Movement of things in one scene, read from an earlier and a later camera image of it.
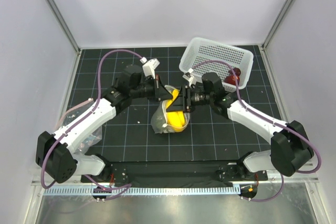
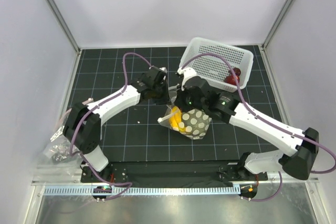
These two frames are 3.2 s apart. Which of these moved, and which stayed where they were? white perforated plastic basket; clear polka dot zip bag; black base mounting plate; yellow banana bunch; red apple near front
Moved: yellow banana bunch; clear polka dot zip bag
Stayed: red apple near front; black base mounting plate; white perforated plastic basket
